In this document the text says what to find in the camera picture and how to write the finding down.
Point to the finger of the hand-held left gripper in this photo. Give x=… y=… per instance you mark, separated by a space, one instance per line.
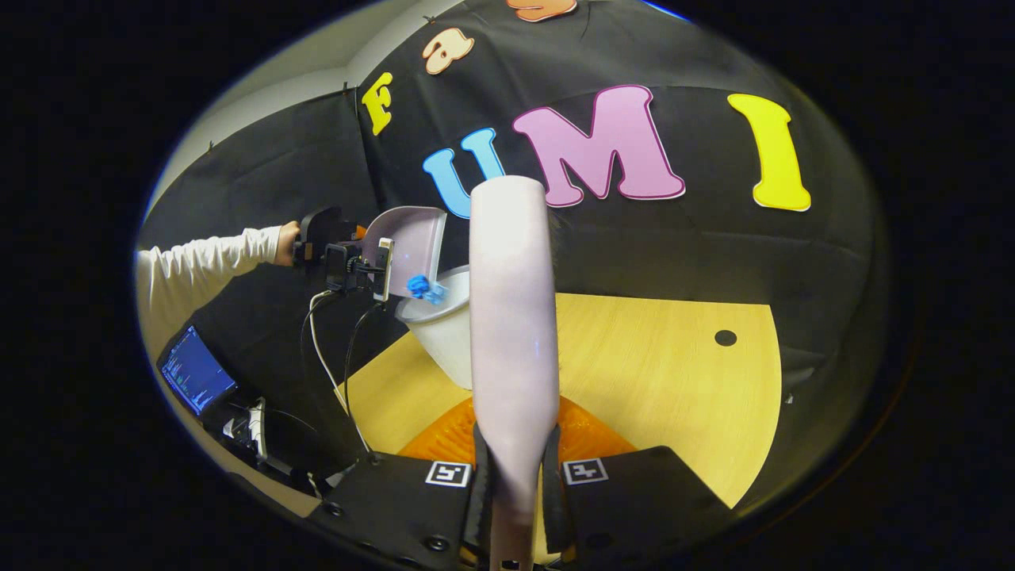
x=384 y=270

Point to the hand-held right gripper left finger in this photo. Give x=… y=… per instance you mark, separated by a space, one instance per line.
x=404 y=507

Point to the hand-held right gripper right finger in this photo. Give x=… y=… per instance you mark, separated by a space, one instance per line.
x=634 y=500

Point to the pale purple dustpan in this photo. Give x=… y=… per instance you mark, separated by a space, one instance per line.
x=412 y=238

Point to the light blue paper trash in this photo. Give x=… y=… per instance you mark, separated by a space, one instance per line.
x=436 y=296

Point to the white garbage bin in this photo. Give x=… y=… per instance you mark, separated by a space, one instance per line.
x=444 y=333

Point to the pale purple small broom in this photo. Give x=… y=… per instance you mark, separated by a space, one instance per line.
x=514 y=317

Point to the white electronic device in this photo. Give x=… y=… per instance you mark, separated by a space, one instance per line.
x=254 y=428

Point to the open laptop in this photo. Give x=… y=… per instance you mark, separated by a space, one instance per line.
x=194 y=371

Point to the black backdrop cloth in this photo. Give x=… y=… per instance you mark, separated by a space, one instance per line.
x=674 y=254

